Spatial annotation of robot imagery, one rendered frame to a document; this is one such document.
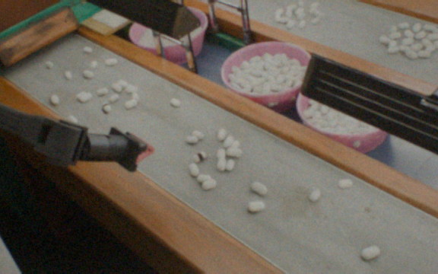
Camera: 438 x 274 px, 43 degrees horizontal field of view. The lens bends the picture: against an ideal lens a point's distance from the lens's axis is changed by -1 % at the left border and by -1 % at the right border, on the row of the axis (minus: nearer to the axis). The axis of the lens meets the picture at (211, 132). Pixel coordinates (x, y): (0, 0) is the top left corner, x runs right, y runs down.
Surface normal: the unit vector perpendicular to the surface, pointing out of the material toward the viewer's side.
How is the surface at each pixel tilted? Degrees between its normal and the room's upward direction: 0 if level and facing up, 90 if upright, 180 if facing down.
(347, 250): 0
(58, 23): 66
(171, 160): 0
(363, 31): 0
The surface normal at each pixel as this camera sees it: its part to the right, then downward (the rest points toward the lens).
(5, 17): 0.70, 0.38
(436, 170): -0.15, -0.75
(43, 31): 0.57, 0.07
